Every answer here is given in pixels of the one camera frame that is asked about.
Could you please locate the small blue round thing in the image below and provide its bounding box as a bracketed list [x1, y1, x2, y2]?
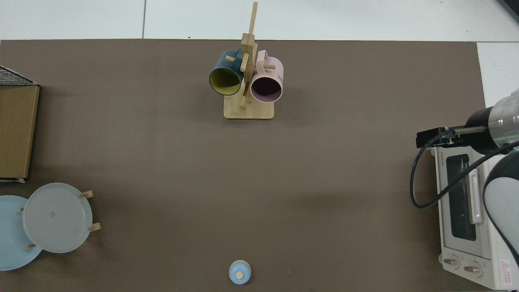
[229, 260, 251, 285]

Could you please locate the dark grey panel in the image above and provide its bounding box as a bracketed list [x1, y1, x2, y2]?
[498, 0, 519, 21]

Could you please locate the brown table cloth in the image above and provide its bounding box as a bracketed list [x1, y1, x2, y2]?
[0, 39, 487, 292]

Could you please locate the light blue plate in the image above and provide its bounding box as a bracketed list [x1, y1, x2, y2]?
[0, 195, 43, 271]

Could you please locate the wooden plate rack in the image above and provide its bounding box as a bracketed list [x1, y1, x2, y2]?
[18, 190, 102, 249]

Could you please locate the wooden cup stand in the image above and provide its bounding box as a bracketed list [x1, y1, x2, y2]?
[224, 2, 275, 120]

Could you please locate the pale toaster oven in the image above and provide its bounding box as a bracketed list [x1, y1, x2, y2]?
[432, 145, 519, 290]

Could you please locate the wire basket with wooden floor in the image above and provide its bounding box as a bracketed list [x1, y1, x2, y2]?
[0, 66, 41, 184]

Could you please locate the teal cup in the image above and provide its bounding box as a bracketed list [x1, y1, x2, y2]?
[209, 49, 246, 96]

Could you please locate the grey plate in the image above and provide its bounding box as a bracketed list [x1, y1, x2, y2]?
[22, 182, 93, 253]

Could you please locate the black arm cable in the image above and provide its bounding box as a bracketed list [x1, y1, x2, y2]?
[410, 127, 519, 210]

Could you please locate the pink cup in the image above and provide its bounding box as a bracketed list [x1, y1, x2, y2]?
[250, 50, 284, 103]

